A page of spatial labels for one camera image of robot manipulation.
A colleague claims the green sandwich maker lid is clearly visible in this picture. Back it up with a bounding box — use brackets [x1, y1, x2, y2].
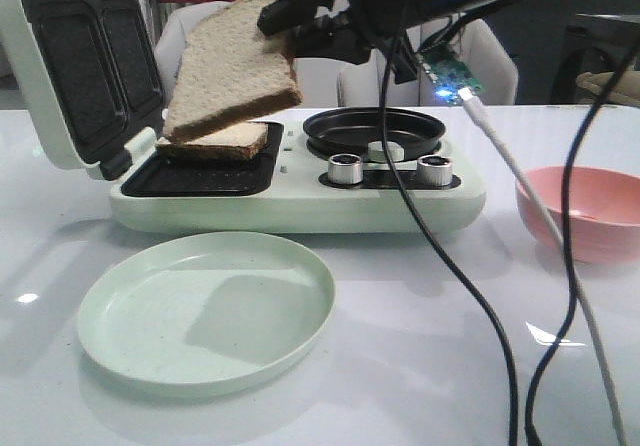
[1, 0, 165, 180]

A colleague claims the black round frying pan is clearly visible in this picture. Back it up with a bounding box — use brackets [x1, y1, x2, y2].
[303, 107, 446, 160]

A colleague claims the silver control knob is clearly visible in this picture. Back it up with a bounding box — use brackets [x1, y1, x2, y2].
[327, 153, 364, 186]
[416, 155, 453, 187]

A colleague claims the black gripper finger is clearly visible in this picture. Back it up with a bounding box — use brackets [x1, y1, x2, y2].
[257, 0, 335, 36]

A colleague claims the green pan handle knob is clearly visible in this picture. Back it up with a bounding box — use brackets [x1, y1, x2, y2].
[367, 141, 405, 163]

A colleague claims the left grey upholstered chair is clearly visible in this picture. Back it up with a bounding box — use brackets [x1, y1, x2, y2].
[154, 1, 229, 102]

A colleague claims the pink bowl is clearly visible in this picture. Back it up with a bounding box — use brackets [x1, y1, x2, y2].
[516, 166, 639, 265]

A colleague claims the grey upholstered chair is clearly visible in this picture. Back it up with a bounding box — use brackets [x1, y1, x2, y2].
[337, 19, 518, 107]
[154, 1, 229, 102]

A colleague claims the green circuit board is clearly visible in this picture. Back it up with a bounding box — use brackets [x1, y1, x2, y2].
[416, 45, 483, 105]

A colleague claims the olive cushion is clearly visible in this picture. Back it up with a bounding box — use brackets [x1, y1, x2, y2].
[575, 70, 640, 107]

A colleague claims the right silver control knob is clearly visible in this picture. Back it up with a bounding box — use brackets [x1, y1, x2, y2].
[416, 155, 453, 187]

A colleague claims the bread slice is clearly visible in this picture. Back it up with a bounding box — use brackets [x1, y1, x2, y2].
[163, 0, 303, 142]
[156, 122, 269, 161]

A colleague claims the white usb cable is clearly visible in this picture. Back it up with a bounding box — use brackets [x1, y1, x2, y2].
[459, 87, 629, 446]

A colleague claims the green breakfast maker base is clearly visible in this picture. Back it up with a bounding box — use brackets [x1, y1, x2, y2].
[109, 121, 487, 235]

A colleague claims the left silver control knob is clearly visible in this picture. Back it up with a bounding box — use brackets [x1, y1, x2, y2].
[327, 153, 364, 186]

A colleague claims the right grey upholstered chair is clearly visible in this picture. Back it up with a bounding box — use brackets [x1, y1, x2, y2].
[337, 19, 518, 107]

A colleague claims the green round plate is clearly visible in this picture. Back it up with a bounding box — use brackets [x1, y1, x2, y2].
[77, 232, 335, 397]

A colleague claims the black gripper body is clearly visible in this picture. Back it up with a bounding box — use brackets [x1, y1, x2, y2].
[323, 0, 498, 83]

